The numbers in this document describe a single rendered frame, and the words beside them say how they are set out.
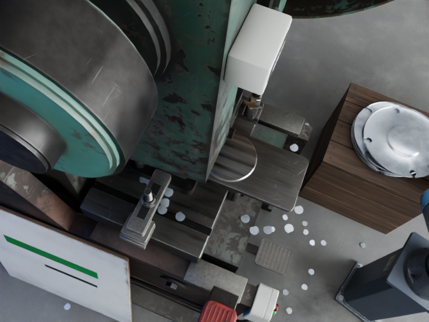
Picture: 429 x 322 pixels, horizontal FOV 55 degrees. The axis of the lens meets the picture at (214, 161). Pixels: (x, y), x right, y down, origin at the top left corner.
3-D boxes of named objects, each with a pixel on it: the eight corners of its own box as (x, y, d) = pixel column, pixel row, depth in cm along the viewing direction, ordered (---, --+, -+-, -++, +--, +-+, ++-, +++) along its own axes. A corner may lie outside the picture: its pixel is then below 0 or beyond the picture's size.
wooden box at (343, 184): (405, 160, 186) (451, 121, 155) (386, 234, 170) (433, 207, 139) (323, 126, 190) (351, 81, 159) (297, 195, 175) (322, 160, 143)
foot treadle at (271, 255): (290, 253, 153) (293, 250, 148) (282, 278, 149) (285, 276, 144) (147, 193, 158) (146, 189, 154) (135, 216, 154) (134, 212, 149)
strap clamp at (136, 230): (175, 184, 97) (175, 167, 88) (144, 249, 90) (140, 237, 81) (152, 175, 98) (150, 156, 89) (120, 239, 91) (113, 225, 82)
